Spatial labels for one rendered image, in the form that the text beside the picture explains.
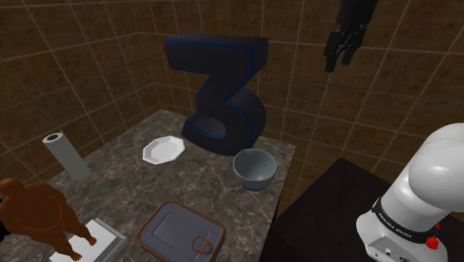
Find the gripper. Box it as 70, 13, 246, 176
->
323, 0, 378, 73

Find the dark blue number three figure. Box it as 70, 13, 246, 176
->
164, 33, 269, 157

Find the grey bowl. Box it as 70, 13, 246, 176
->
232, 147, 278, 192

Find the dark robot stand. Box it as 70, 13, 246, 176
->
258, 156, 464, 262

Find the white octagonal plate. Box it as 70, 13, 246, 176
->
141, 135, 186, 166

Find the grey tin with brown rim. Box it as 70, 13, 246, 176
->
135, 199, 226, 262

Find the grey paper roll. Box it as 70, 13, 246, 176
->
42, 132, 91, 182

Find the white grey flat scale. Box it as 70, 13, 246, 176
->
48, 218, 129, 262

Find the brown human figure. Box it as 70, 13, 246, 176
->
0, 177, 98, 262

